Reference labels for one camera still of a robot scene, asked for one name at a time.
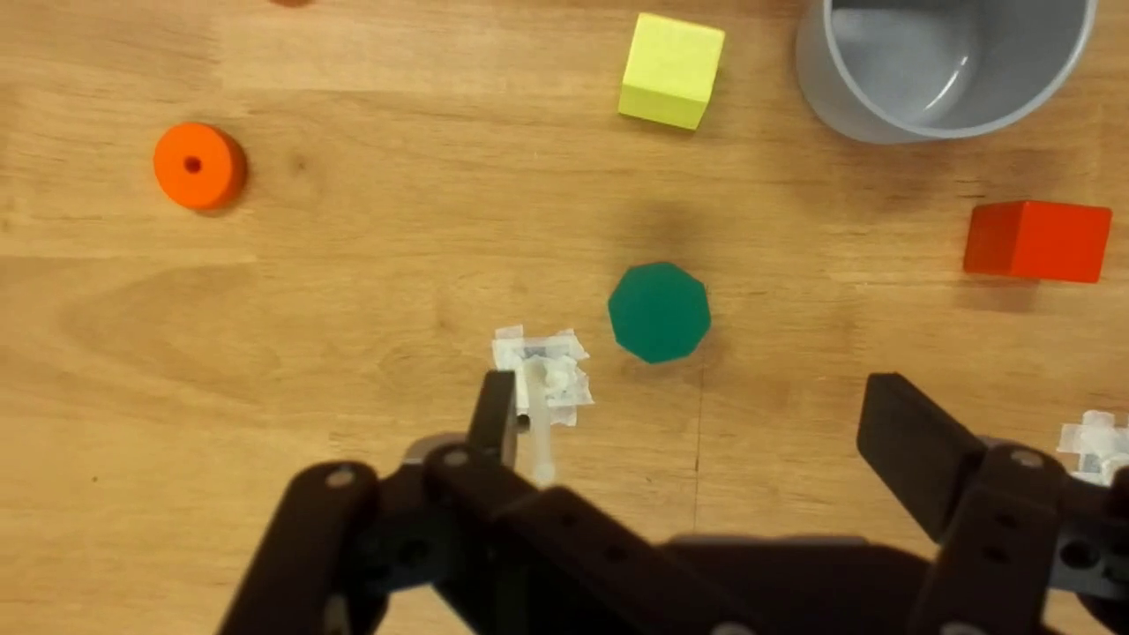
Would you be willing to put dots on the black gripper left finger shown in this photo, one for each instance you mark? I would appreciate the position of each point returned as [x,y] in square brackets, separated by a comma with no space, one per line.
[503,555]

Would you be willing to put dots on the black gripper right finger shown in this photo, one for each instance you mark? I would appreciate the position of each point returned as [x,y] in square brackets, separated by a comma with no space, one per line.
[1007,518]

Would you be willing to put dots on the green octagonal block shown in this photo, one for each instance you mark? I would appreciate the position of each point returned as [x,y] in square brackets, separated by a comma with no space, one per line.
[659,311]

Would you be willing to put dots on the red cube block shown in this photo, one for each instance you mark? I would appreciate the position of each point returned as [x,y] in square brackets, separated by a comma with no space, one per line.
[1038,240]

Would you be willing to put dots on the grey measuring cup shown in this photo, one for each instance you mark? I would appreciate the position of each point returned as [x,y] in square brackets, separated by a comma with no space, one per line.
[906,72]

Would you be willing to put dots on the yellow cube block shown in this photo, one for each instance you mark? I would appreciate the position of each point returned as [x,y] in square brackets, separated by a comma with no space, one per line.
[670,72]

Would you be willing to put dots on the clear peg stand right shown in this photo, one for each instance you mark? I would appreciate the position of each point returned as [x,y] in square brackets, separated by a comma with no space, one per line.
[552,388]

